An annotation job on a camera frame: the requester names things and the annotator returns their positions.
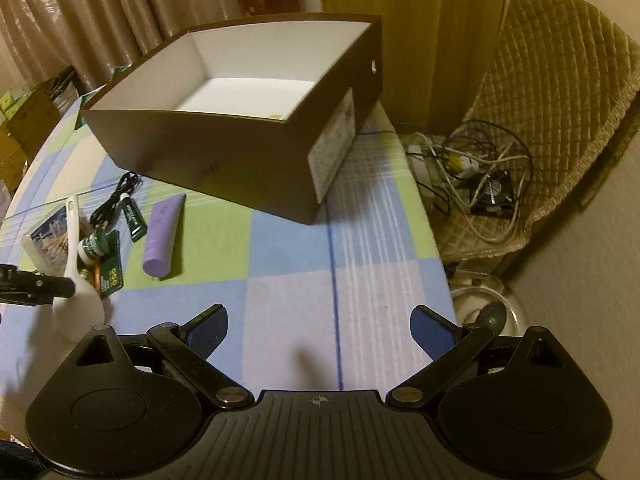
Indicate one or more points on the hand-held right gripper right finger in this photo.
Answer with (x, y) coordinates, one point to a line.
(432, 335)

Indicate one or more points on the large cardboard box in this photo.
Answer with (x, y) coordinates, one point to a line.
(30, 120)

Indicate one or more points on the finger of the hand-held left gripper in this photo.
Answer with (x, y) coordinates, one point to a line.
(45, 287)

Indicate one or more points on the beige curtain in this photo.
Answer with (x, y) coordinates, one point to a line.
(100, 10)

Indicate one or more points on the white power strip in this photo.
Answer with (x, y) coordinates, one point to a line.
(425, 165)

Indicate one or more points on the small black fan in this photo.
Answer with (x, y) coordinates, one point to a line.
(492, 192)

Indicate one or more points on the green card packet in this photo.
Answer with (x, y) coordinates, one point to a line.
(110, 277)

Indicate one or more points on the brown cardboard box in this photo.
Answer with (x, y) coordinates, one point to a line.
(200, 160)

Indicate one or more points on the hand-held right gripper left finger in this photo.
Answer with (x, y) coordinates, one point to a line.
(210, 332)

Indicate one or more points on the green snack packet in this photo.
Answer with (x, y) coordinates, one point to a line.
(120, 71)
(82, 110)

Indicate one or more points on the metal basin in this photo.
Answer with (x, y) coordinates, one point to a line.
(470, 305)

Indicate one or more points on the purple tube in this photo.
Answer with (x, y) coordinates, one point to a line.
(162, 235)

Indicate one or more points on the cotton swab bag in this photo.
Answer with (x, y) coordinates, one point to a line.
(47, 242)

